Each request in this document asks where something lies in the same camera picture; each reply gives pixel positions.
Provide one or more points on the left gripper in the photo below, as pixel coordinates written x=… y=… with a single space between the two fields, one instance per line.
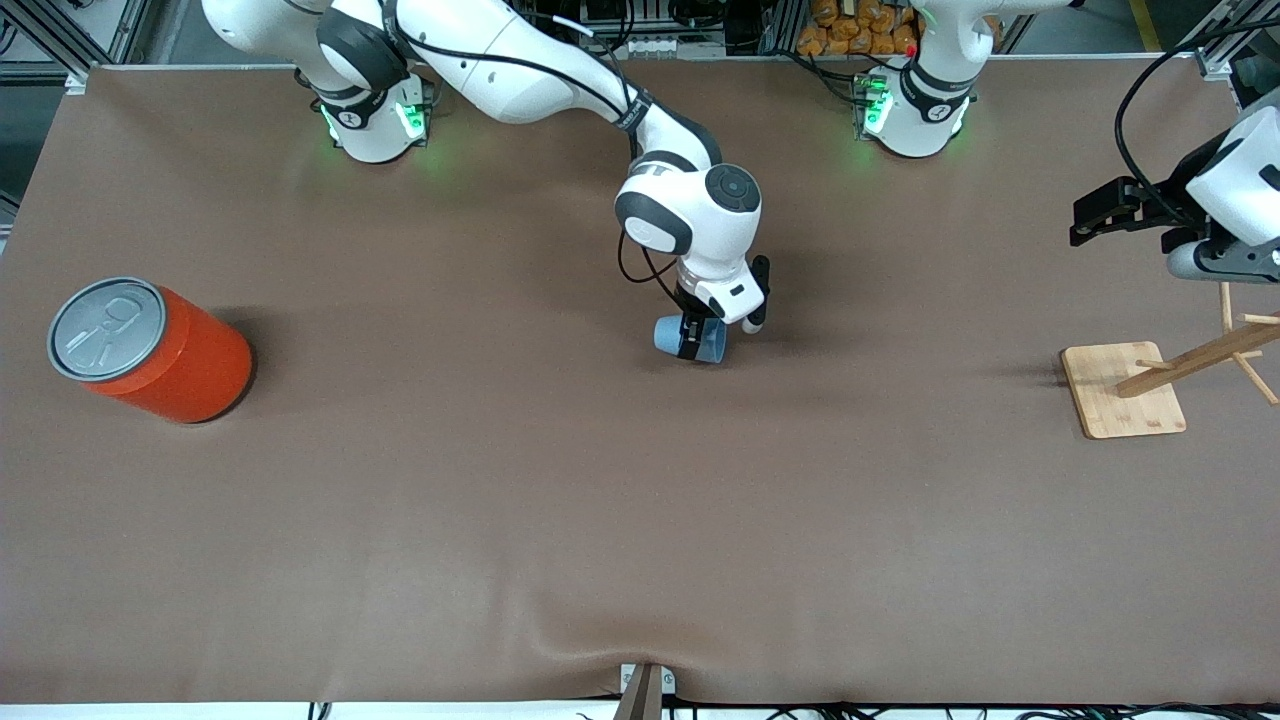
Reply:
x=1163 y=207

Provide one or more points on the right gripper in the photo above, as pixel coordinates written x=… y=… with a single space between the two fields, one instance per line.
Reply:
x=692 y=324

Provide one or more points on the light blue plastic cup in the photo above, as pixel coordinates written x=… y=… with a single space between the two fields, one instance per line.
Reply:
x=716 y=343

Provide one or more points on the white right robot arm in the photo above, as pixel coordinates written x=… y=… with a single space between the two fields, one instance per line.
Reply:
x=500 y=60

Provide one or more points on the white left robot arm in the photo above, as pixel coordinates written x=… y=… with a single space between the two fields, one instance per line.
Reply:
x=920 y=110

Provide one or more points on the wooden cup rack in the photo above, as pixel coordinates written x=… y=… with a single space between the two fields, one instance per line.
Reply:
x=1110 y=400

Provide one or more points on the brown table cloth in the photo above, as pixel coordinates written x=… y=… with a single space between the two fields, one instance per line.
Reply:
x=600 y=500

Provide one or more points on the white power strip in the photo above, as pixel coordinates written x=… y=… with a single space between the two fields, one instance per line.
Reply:
x=660 y=46

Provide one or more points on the orange packaged goods pile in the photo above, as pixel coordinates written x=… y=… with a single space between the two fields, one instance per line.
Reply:
x=850 y=35

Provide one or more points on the aluminium frame profile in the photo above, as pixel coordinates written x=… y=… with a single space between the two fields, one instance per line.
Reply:
x=1235 y=40
x=60 y=40

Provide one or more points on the aluminium post with bracket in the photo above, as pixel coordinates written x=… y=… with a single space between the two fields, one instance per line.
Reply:
x=642 y=695

